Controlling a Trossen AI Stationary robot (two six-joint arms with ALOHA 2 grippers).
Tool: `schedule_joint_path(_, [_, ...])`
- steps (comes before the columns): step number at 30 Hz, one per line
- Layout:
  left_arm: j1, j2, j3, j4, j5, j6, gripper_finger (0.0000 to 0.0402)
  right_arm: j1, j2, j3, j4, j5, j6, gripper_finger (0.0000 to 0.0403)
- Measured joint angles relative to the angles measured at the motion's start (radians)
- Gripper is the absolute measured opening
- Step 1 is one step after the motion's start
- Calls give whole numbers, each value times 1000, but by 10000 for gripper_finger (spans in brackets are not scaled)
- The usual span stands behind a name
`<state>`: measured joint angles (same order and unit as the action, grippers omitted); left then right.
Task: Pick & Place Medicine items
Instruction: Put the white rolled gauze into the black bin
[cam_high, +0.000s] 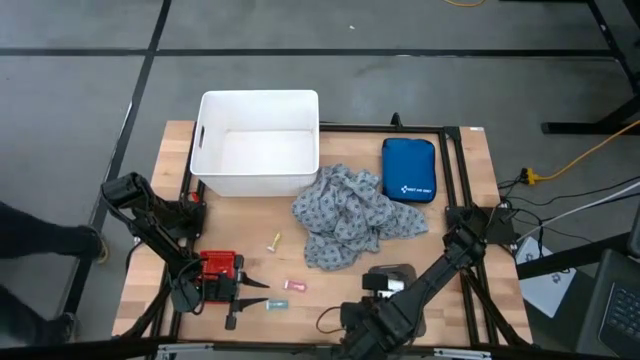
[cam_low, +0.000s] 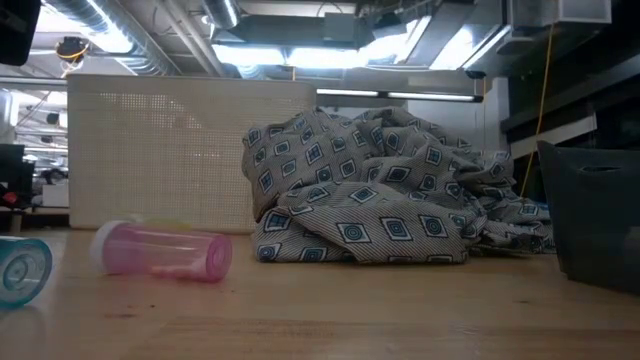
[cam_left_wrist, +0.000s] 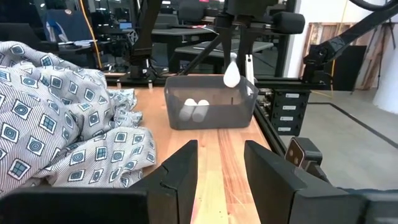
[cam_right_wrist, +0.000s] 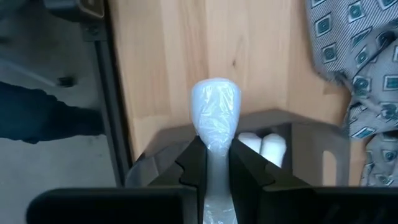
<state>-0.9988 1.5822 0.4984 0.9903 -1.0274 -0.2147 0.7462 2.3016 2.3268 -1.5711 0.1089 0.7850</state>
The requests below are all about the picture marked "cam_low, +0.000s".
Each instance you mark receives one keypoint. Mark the grey patterned cloth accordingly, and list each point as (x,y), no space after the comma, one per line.
(380,200)

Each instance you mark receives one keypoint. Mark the pink pill bottle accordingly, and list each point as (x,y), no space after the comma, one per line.
(160,250)

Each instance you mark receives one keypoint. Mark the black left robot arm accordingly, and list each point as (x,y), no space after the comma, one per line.
(15,30)

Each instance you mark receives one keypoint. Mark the long ceiling light fixture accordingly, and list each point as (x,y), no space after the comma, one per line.
(400,95)

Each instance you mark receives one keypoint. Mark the white perforated plastic bin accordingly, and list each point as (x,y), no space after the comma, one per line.
(165,155)

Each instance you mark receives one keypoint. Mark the dark grey plastic tray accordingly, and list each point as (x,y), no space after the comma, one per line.
(600,225)

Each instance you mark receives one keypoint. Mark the silver ventilation duct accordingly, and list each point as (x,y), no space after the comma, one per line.
(125,35)

